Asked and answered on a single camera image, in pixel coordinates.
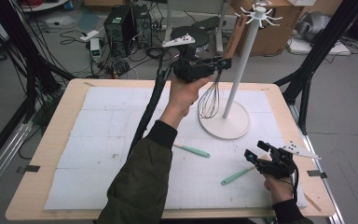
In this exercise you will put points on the white power strip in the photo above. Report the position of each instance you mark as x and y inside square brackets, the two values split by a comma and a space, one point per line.
[89, 35]

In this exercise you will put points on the white power supply unit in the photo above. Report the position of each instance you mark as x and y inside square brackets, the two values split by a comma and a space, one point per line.
[95, 49]

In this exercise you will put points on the black metal frame stand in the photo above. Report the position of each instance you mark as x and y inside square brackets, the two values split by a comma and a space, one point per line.
[18, 31]
[338, 34]

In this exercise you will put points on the black flat device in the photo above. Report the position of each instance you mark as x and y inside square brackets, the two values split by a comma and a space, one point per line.
[206, 23]

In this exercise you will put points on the large black computer tower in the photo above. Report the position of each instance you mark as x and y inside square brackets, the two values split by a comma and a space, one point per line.
[118, 31]

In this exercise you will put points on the black tape strip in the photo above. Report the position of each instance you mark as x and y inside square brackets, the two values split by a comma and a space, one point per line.
[31, 168]
[316, 174]

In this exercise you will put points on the white foam mat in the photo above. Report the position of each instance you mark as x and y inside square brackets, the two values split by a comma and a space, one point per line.
[93, 102]

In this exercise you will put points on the white hook rack stand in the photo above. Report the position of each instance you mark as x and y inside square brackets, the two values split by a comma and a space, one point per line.
[223, 121]

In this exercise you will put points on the black round stool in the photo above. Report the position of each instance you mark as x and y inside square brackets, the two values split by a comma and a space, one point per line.
[199, 32]

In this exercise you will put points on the thin wooden strip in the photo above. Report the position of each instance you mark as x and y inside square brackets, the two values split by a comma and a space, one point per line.
[312, 202]

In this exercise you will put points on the person's left hand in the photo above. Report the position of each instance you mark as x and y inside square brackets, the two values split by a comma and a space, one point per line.
[185, 95]

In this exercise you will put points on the person's right hand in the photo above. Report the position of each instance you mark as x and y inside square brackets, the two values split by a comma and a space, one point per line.
[279, 189]

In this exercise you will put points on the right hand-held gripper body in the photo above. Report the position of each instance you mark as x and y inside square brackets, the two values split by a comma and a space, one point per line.
[276, 168]

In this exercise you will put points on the white round table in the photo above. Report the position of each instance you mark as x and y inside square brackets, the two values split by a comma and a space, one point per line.
[43, 6]

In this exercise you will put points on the brown cardboard box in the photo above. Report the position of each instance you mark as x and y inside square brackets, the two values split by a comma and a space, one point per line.
[287, 34]

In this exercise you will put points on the slim black computer tower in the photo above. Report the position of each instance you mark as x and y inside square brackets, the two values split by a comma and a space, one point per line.
[143, 28]

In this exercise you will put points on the grey bag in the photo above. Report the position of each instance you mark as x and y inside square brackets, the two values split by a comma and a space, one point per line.
[313, 26]

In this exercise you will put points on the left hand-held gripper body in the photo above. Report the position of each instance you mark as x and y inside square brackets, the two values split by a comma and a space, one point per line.
[189, 70]

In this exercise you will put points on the aluminium rail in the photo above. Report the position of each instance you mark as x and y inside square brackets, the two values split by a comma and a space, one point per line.
[332, 202]
[3, 155]

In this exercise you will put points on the white flat board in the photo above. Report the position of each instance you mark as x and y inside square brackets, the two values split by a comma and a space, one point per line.
[317, 48]

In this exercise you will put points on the wooden table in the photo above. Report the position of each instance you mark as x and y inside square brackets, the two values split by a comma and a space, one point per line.
[60, 124]

